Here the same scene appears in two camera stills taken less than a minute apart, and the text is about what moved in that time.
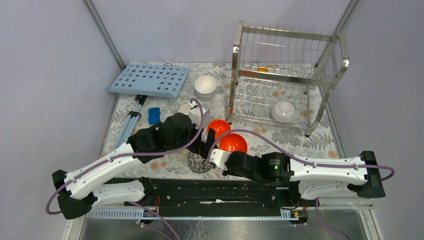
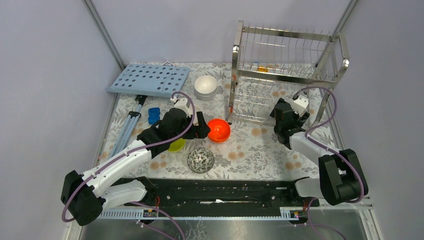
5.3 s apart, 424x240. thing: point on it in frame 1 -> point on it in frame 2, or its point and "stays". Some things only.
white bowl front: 208,96 stays
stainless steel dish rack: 282,79 stays
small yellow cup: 262,69 stays
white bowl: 205,84 stays
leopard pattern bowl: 197,164 stays
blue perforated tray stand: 142,80 stays
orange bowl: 232,142 -> 220,130
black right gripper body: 256,177 -> 295,116
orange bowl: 220,126 -> 218,137
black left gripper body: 201,147 -> 196,131
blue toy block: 154,115 stays
